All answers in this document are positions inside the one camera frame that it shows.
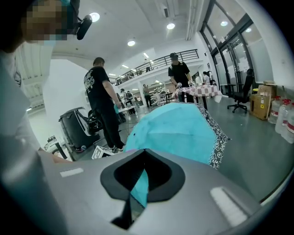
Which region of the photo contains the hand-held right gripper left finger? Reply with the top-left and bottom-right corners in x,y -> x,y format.
38,148 -> 146,235

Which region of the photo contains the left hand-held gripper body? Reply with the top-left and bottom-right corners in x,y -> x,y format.
91,145 -> 115,160

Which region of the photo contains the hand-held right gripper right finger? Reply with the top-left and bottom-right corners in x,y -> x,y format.
128,148 -> 261,235

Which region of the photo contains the cyan umbrella with patterned trim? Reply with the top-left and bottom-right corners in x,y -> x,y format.
123,102 -> 232,208

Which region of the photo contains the table with checked cloth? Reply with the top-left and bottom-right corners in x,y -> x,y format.
171,84 -> 223,111

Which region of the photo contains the black and white machine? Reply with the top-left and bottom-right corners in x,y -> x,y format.
58,106 -> 103,152

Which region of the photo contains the small white table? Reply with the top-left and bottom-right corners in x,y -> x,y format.
118,106 -> 136,122

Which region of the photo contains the black balcony railing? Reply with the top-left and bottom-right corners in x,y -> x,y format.
108,48 -> 198,86

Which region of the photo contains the large cardboard box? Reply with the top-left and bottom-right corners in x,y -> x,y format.
249,93 -> 273,121

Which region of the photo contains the clear water bottle red cap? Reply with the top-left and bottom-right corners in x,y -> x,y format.
274,99 -> 292,135
281,107 -> 294,145
267,96 -> 282,125

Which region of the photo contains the black office chair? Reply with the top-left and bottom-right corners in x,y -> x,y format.
226,68 -> 255,114

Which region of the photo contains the small cardboard box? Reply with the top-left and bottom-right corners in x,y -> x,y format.
257,84 -> 277,99

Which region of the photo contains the person's head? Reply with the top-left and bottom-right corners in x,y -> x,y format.
19,0 -> 81,48

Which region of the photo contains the black head-worn camera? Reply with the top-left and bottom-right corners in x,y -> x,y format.
75,14 -> 93,41

